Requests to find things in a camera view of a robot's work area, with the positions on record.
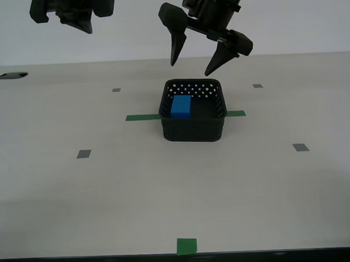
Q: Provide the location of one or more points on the gray tape square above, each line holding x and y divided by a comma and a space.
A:
300, 147
116, 89
84, 154
257, 86

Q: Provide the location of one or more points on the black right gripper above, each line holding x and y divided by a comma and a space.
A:
73, 3

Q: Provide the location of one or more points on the long green tape strip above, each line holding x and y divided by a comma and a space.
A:
139, 117

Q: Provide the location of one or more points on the blue rectangular block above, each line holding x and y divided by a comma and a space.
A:
180, 106

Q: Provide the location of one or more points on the black woven plastic basket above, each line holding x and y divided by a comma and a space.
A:
192, 130

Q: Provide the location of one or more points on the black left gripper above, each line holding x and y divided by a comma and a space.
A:
222, 15

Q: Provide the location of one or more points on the short green tape piece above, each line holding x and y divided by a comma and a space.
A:
186, 246

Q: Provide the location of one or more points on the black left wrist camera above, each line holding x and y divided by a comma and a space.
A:
195, 4

